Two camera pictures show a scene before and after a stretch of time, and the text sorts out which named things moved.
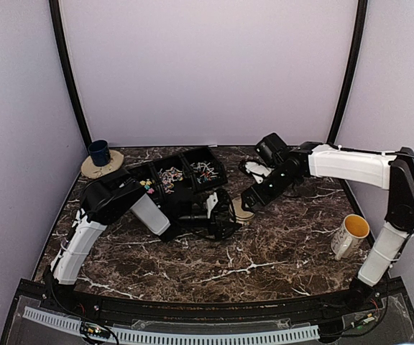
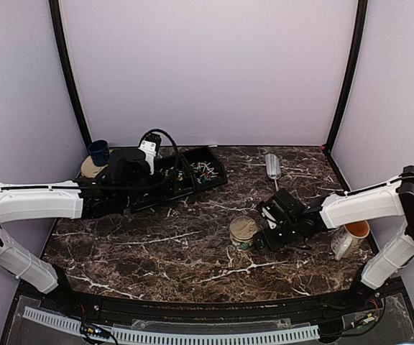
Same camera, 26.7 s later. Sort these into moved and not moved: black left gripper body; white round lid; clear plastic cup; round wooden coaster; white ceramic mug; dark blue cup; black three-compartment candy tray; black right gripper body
Moved: white round lid; black right gripper body; clear plastic cup; black left gripper body
Not moved: black three-compartment candy tray; round wooden coaster; dark blue cup; white ceramic mug
